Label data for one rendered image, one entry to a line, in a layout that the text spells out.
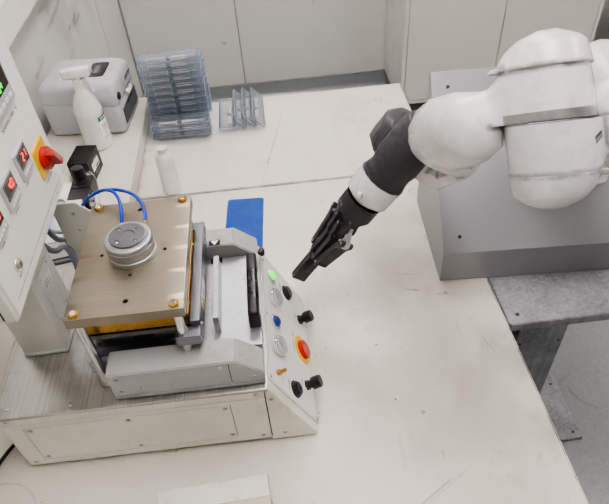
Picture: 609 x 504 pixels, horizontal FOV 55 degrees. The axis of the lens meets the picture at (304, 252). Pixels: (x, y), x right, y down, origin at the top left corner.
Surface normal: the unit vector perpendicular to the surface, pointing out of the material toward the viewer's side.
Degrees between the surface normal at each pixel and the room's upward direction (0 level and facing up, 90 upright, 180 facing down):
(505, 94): 75
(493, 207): 44
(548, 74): 50
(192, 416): 90
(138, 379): 90
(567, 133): 62
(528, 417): 0
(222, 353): 0
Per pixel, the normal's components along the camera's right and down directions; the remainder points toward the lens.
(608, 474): -0.06, -0.72
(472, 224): -0.01, -0.04
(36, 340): 0.10, 0.69
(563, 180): 0.07, 0.33
